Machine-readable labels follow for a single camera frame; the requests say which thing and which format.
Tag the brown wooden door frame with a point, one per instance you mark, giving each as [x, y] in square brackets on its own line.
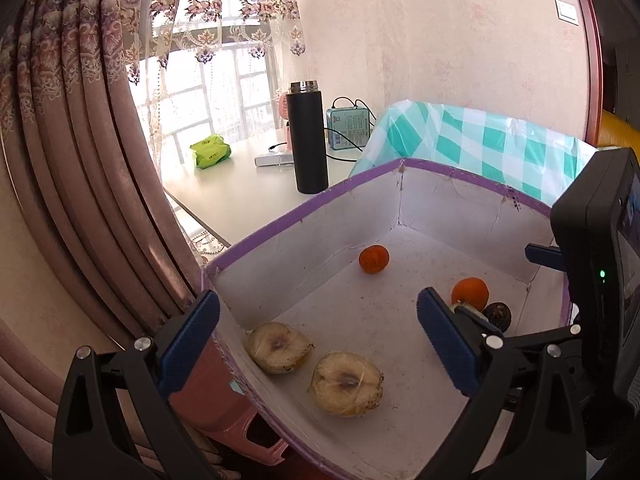
[590, 60]

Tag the green tissue packet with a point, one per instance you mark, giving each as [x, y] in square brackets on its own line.
[210, 152]

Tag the white light switch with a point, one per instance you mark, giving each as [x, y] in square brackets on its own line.
[567, 11]

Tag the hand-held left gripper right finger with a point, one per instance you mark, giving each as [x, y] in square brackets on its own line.
[447, 345]

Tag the yellow padded seat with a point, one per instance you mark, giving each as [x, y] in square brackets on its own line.
[620, 130]

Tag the grey power adapter box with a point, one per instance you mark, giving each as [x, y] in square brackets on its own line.
[348, 129]

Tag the purple rimmed cardboard box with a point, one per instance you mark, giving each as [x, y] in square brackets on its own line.
[390, 320]

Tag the white power bank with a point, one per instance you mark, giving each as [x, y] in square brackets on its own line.
[272, 161]

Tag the large orange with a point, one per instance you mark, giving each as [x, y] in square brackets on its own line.
[470, 292]

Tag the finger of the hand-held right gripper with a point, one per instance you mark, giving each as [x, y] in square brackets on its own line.
[482, 321]
[544, 256]

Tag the pink patterned heavy curtain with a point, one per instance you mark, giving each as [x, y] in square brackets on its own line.
[75, 160]

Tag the pink handheld fan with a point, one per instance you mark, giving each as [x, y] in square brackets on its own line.
[286, 120]

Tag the plastic apple half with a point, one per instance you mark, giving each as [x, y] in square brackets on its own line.
[277, 342]
[347, 384]

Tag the floral lace curtain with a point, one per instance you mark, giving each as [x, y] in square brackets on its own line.
[210, 5]

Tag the round dark brown fruit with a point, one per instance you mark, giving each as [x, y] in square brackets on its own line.
[498, 314]

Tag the black thermos bottle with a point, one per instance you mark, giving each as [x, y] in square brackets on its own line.
[309, 140]

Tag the small orange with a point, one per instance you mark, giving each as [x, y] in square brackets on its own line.
[374, 259]

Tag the pink plastic stool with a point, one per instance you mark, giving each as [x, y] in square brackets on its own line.
[210, 410]

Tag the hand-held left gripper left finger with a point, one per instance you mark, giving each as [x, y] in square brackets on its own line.
[190, 345]

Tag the teal white checkered tablecloth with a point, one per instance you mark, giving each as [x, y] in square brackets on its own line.
[475, 145]

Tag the white desk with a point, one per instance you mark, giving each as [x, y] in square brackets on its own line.
[240, 200]

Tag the window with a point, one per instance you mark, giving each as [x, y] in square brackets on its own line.
[225, 90]

